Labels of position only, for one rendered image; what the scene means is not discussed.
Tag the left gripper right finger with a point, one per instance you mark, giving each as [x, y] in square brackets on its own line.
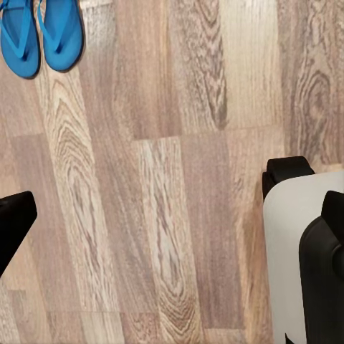
[333, 213]

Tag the sandal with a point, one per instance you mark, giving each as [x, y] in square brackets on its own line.
[19, 38]
[62, 33]

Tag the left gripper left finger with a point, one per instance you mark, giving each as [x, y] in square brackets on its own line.
[17, 214]

